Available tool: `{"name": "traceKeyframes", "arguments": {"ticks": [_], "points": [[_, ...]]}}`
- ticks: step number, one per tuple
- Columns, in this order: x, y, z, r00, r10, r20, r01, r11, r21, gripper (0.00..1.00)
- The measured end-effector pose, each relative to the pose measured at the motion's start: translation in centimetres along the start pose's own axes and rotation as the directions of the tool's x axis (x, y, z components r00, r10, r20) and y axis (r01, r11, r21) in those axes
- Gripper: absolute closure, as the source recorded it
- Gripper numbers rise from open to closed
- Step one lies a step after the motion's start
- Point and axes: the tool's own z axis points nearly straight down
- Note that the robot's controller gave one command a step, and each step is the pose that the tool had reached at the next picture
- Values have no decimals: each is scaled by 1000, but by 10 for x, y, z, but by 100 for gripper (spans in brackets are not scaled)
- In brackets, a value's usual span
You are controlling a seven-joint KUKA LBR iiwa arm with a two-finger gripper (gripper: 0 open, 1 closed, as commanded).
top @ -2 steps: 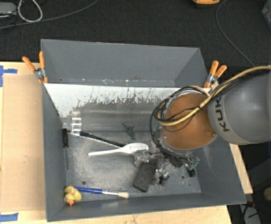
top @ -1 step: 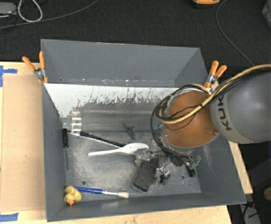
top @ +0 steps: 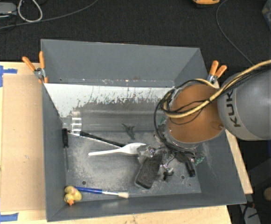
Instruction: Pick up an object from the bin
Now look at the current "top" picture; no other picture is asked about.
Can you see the blue paintbrush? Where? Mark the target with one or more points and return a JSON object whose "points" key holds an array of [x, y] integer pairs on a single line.
{"points": [[91, 190]]}

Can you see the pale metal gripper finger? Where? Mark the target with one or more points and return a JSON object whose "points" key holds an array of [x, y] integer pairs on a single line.
{"points": [[147, 151], [167, 170]]}

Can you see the dark grey sponge block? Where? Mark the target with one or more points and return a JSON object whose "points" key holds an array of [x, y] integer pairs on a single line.
{"points": [[148, 171]]}

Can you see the yellow rubber duck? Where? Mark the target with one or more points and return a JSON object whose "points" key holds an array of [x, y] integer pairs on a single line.
{"points": [[73, 196]]}

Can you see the black thin stick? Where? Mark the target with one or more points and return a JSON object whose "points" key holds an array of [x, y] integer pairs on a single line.
{"points": [[102, 139]]}

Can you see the white plastic fork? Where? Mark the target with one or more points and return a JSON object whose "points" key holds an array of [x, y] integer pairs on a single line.
{"points": [[126, 149]]}

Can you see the black cylinder on white bracket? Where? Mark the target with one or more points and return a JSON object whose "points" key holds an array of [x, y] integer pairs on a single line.
{"points": [[191, 170]]}

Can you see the brown cardboard board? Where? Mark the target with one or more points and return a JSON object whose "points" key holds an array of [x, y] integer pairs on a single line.
{"points": [[21, 136]]}

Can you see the grey metal bin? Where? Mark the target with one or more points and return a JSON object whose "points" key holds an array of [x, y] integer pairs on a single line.
{"points": [[116, 62]]}

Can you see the dark green toy animal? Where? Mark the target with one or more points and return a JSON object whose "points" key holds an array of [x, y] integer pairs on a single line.
{"points": [[130, 130]]}

